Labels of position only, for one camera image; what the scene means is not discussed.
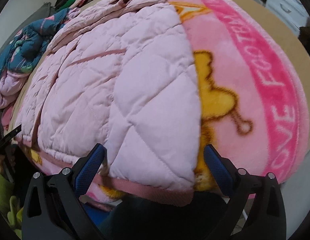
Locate navy flamingo comforter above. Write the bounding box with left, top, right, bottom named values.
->
left=0, top=8, right=80, bottom=109

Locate grey headboard cushion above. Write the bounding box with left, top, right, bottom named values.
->
left=0, top=2, right=56, bottom=54

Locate pink quilted jacket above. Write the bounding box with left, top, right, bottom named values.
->
left=15, top=0, right=201, bottom=206

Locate pink cartoon fleece blanket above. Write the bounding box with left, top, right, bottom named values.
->
left=0, top=0, right=310, bottom=208

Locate white drawer cabinet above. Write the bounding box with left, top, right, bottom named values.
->
left=265, top=0, right=310, bottom=37

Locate green yellow plush slipper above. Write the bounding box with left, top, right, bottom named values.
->
left=0, top=174, right=23, bottom=239

